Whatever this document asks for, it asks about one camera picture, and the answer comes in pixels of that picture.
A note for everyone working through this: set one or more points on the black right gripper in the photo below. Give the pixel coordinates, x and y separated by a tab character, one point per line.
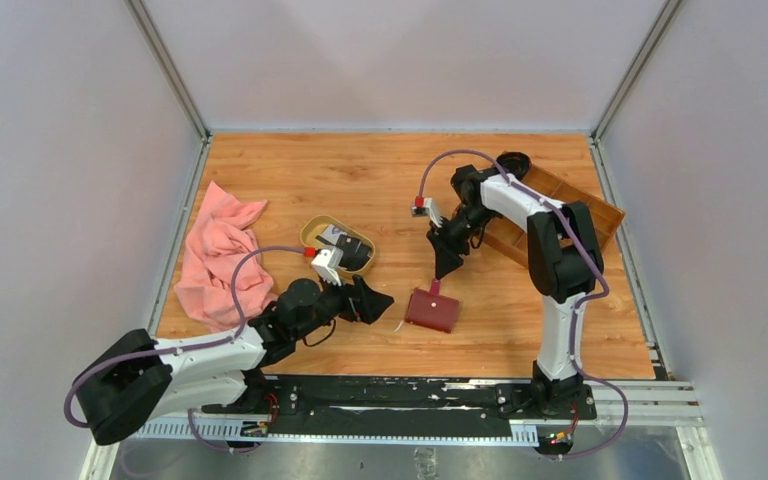
447	249

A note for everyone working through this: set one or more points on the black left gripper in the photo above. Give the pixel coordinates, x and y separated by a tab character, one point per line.
368	303

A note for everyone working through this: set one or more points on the red leather card holder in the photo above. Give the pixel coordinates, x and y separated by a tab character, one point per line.
428	308

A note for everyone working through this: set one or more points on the oval wooden tray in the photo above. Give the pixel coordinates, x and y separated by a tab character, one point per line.
315	226

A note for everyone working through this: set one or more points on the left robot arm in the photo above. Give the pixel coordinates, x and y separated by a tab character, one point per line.
140	378

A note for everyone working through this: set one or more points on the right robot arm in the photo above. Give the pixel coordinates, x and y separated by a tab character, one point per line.
564	262

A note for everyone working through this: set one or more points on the wooden compartment organizer tray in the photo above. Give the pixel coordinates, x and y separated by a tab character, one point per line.
511	202

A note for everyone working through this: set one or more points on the black tape roll top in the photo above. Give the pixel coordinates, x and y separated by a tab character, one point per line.
516	163

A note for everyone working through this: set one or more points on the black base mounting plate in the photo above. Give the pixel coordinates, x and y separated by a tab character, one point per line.
378	406

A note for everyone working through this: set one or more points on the pink cloth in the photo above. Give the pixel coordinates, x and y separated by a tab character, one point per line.
220	237

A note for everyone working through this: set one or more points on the aluminium frame rail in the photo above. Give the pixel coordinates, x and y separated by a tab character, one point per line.
629	402

